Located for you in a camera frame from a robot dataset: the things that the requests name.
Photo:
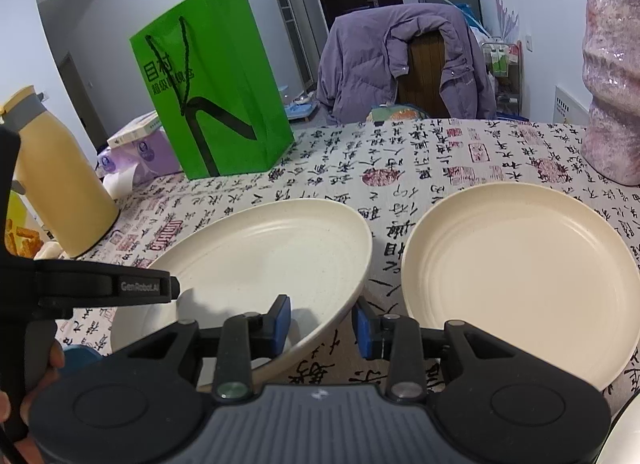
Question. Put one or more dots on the green paper shopping bag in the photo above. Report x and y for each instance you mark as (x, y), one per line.
(210, 81)

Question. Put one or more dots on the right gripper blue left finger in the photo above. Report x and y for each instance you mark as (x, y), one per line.
(243, 339)

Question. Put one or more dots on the pink textured vase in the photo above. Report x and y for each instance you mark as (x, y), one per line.
(611, 74)

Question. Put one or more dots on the yellow thermos jug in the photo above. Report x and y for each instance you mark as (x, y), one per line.
(56, 176)

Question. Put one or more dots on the purple tissue pack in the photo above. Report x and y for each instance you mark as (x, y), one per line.
(152, 156)

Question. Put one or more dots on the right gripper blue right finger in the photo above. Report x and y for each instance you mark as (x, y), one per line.
(397, 340)

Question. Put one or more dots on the wooden chair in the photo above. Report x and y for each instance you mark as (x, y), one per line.
(421, 86)

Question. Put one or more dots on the person's left hand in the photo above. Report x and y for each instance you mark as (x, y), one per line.
(56, 362)

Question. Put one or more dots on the blue bowl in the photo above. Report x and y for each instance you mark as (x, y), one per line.
(78, 357)

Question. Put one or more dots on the yellow-green snack box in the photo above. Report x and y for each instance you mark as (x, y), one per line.
(23, 236)

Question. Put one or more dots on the cream plate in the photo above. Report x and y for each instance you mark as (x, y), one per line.
(533, 267)
(316, 252)

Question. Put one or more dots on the purple puffer jacket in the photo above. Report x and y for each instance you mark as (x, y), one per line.
(368, 51)

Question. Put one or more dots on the large white black-rimmed bowl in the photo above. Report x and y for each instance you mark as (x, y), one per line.
(623, 443)

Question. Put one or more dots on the white flat box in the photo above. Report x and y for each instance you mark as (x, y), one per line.
(137, 129)

